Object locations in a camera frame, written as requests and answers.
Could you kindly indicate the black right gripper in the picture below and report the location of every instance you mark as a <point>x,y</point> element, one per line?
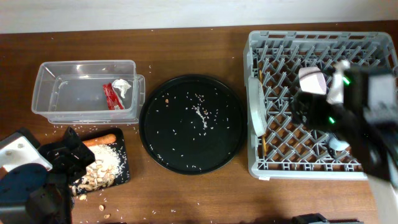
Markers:
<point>312,101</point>

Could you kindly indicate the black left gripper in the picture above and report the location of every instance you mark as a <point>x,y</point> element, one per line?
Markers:
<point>64,161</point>

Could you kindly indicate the blue cup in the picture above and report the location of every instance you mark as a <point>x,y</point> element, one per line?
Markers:
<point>336,144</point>

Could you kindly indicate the orange carrot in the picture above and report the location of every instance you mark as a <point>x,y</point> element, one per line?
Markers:
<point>107,139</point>

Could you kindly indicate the grey bowl with food scraps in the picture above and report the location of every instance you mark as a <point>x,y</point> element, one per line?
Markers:
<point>257,107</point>

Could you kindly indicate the red snack wrapper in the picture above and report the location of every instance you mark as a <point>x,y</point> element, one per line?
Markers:
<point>112,98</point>

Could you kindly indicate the white tissue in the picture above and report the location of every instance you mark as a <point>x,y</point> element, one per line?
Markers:
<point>122,86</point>

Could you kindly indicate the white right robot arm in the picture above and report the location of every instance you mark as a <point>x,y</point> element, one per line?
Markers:
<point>358,106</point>

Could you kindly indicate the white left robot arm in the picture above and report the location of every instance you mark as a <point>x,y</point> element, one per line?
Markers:
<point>35,187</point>

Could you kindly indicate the grey dishwasher rack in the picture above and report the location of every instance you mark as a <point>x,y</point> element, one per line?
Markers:
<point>293,151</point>

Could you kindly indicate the pile of rice and shells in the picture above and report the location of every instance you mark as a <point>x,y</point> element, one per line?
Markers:
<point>109,169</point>

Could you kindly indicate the black rectangular bin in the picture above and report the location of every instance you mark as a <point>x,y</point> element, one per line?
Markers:
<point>119,142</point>

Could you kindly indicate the clear plastic bin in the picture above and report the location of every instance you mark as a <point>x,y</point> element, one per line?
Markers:
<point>71,92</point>

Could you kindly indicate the round black tray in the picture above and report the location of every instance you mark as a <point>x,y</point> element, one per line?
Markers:
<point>193,124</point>

